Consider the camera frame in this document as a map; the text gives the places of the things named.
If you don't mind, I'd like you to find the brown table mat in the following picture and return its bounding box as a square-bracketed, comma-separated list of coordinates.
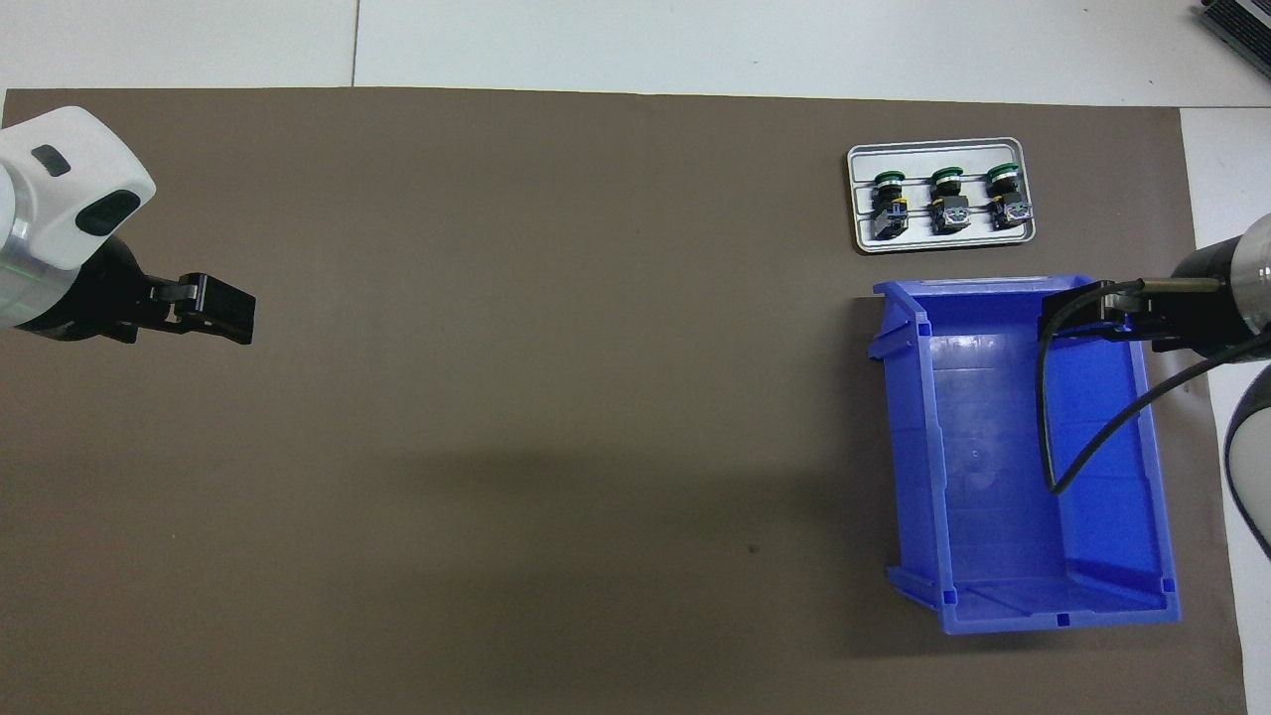
[0, 87, 1247, 715]

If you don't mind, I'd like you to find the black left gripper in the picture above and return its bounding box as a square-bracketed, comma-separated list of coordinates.
[30, 233, 257, 347]

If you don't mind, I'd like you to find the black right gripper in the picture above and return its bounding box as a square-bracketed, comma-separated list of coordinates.
[1038, 241, 1255, 358]

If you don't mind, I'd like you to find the grey ribbed device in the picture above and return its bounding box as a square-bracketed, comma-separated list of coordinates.
[1197, 0, 1271, 51]

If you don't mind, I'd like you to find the green push button switch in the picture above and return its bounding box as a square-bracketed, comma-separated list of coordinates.
[871, 170, 912, 242]
[985, 162, 1034, 231]
[928, 166, 971, 236]

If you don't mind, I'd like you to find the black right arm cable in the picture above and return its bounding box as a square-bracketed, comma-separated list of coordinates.
[1036, 278, 1271, 496]

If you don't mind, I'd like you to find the blue plastic storage bin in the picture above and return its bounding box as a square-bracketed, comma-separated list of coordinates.
[867, 275, 1183, 637]

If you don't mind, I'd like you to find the silver metal tray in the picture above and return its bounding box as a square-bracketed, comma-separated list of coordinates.
[847, 137, 1038, 254]

